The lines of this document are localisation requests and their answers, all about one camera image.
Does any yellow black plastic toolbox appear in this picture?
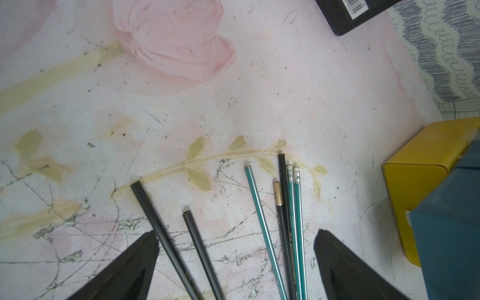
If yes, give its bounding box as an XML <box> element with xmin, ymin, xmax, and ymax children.
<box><xmin>316</xmin><ymin>0</ymin><xmax>401</xmax><ymax>36</ymax></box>

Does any yellow bottom drawer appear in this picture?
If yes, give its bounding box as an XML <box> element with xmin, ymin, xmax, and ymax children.
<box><xmin>382</xmin><ymin>117</ymin><xmax>480</xmax><ymax>266</ymax></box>

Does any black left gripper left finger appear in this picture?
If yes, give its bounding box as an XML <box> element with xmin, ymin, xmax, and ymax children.
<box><xmin>69</xmin><ymin>231</ymin><xmax>160</xmax><ymax>300</ymax></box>

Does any black pencil gold cap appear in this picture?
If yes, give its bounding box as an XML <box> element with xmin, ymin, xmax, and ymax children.
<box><xmin>273</xmin><ymin>181</ymin><xmax>296</xmax><ymax>300</ymax></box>

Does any black pencil plain end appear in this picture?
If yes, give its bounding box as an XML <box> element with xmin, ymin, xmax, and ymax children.
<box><xmin>277</xmin><ymin>152</ymin><xmax>295</xmax><ymax>300</ymax></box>

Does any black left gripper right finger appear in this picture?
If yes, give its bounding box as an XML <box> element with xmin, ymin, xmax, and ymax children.
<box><xmin>314</xmin><ymin>229</ymin><xmax>407</xmax><ymax>300</ymax></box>

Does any black pencil gold end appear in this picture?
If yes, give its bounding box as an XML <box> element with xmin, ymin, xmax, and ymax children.
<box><xmin>130</xmin><ymin>181</ymin><xmax>203</xmax><ymax>300</ymax></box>

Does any teal drawer cabinet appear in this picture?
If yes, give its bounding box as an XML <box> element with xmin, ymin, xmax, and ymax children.
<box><xmin>410</xmin><ymin>135</ymin><xmax>480</xmax><ymax>300</ymax></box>

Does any black pencil left pair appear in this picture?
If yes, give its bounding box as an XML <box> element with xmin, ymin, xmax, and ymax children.
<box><xmin>182</xmin><ymin>209</ymin><xmax>225</xmax><ymax>300</ymax></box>

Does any green striped pencil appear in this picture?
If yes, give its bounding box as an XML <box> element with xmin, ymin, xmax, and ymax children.
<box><xmin>293</xmin><ymin>166</ymin><xmax>308</xmax><ymax>300</ymax></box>
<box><xmin>286</xmin><ymin>164</ymin><xmax>302</xmax><ymax>300</ymax></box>

